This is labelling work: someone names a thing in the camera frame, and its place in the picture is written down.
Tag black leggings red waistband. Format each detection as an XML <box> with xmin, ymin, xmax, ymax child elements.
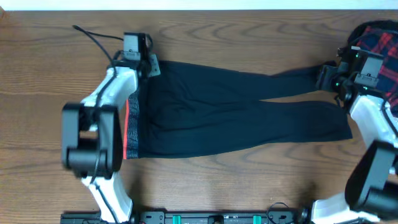
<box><xmin>123</xmin><ymin>61</ymin><xmax>352</xmax><ymax>159</ymax></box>

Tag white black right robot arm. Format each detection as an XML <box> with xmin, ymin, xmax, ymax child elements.
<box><xmin>294</xmin><ymin>65</ymin><xmax>397</xmax><ymax>223</ymax></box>

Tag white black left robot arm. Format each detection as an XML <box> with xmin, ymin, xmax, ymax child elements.
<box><xmin>60</xmin><ymin>54</ymin><xmax>160</xmax><ymax>223</ymax></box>

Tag black mounting rail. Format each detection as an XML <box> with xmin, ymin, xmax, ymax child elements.
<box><xmin>60</xmin><ymin>208</ymin><xmax>314</xmax><ymax>224</ymax></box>

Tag red navy plaid garment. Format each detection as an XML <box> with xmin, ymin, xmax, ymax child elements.
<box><xmin>346</xmin><ymin>20</ymin><xmax>398</xmax><ymax>118</ymax></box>

